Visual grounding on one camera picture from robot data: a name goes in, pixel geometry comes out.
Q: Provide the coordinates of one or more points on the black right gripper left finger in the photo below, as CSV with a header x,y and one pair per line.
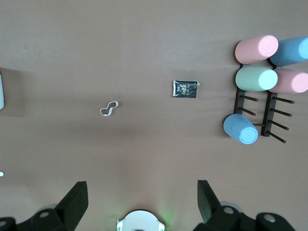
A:
x,y
69,207

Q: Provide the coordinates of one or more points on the white plastic loop scrap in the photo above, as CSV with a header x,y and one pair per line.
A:
x,y
104,115

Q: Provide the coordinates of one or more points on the green cylindrical cup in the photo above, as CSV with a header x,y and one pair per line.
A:
x,y
255,78

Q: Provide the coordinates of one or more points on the black snack wrapper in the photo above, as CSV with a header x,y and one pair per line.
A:
x,y
185,89

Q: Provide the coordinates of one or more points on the pink cylindrical cup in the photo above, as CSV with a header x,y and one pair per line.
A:
x,y
255,49
291,81

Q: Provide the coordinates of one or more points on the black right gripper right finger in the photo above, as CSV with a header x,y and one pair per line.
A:
x,y
209,207

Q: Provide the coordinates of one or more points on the dark wooden peg rack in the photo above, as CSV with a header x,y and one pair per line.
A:
x,y
267,115

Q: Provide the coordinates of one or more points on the blue cylindrical cup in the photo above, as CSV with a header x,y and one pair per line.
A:
x,y
238,128
288,51

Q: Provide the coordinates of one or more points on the brown table cover sheet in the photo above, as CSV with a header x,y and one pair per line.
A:
x,y
144,144

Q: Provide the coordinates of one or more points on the small white lidded bin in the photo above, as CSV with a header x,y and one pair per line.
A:
x,y
1,91

